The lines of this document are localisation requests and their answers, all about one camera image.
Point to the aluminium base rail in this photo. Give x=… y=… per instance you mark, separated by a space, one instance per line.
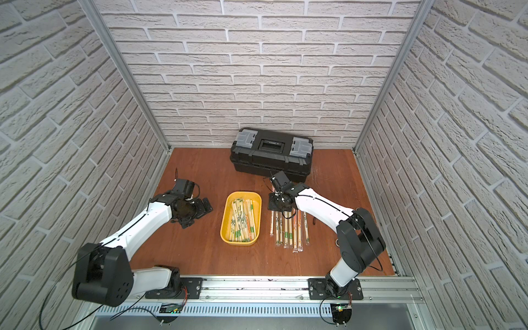
x=271 y=296

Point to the aluminium frame post right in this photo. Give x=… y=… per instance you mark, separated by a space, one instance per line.
x=416 y=25

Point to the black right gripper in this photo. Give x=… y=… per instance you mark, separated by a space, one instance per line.
x=271 y=203

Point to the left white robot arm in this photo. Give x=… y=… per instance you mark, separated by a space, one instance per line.
x=103 y=274

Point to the yellow plastic storage box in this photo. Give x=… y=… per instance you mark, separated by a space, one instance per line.
x=241 y=222

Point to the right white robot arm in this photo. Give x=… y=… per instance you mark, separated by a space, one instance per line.
x=359 y=238

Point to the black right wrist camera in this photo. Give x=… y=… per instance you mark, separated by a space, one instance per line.
x=281 y=182

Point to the green panda chopsticks pair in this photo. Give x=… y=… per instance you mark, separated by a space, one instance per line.
x=306 y=228

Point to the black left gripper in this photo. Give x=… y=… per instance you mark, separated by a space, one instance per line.
x=202 y=207

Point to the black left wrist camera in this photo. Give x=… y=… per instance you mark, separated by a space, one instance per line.
x=183 y=189

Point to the black plastic toolbox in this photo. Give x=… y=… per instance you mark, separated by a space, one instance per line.
x=264 y=153

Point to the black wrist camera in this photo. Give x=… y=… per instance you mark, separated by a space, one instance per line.
x=183 y=189
x=281 y=182

